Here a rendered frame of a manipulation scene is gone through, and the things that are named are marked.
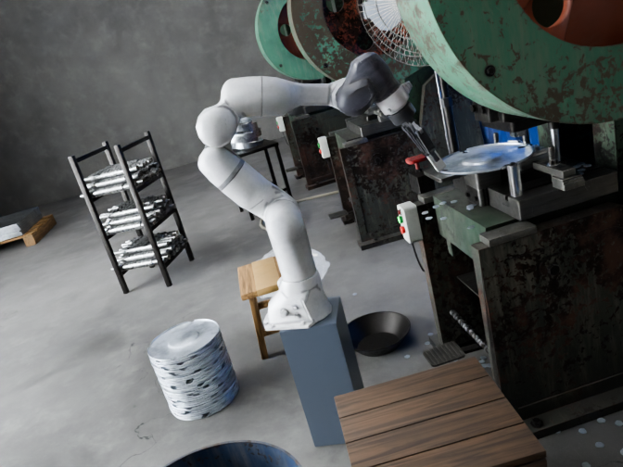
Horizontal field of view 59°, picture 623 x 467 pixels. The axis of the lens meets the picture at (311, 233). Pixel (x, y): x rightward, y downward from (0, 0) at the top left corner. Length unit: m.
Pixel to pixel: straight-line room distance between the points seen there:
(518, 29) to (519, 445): 0.87
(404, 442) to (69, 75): 7.54
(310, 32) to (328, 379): 1.79
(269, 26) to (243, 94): 3.11
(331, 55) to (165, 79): 5.43
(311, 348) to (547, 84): 0.99
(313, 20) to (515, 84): 1.81
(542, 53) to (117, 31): 7.33
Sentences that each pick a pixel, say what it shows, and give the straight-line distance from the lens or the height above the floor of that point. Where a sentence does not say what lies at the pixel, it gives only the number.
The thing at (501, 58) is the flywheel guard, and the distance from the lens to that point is 1.23.
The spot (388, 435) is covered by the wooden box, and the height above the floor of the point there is 0.35.
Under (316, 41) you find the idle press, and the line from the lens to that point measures 2.93.
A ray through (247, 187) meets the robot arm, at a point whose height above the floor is 0.91.
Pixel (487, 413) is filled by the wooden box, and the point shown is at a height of 0.35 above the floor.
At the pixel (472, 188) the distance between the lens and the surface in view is 1.77.
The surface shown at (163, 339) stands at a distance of 2.34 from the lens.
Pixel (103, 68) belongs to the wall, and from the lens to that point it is 8.29.
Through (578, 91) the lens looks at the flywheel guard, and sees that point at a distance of 1.33.
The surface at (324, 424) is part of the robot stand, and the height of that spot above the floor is 0.09.
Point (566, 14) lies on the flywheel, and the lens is 1.40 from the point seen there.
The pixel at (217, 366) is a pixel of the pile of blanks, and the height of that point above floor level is 0.17.
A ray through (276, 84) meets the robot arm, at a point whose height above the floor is 1.16.
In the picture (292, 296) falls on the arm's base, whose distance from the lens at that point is 1.68.
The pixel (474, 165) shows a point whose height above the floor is 0.78.
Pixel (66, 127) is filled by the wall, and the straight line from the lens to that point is 8.45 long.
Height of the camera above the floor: 1.25
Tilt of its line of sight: 19 degrees down
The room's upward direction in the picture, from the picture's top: 15 degrees counter-clockwise
